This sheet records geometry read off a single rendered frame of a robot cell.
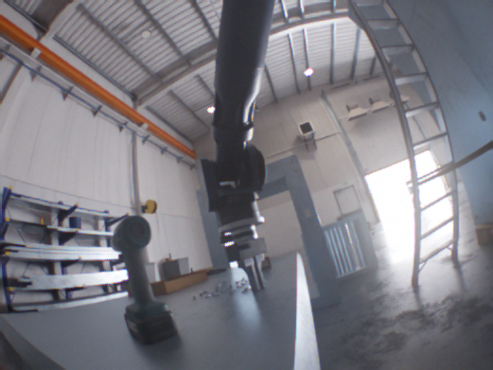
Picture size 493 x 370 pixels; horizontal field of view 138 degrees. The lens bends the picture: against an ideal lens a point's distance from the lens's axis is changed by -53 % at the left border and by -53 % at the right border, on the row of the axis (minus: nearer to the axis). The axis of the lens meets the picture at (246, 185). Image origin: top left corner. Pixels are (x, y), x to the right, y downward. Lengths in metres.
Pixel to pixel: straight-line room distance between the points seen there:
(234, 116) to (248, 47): 0.18
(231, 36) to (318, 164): 10.00
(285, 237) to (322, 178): 3.33
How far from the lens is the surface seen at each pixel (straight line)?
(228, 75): 0.50
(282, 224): 9.88
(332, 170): 10.31
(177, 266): 6.82
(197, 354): 0.31
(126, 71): 8.88
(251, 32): 0.49
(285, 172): 2.10
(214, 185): 0.59
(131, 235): 0.37
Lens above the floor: 0.78
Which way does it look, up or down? 17 degrees up
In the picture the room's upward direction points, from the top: 16 degrees counter-clockwise
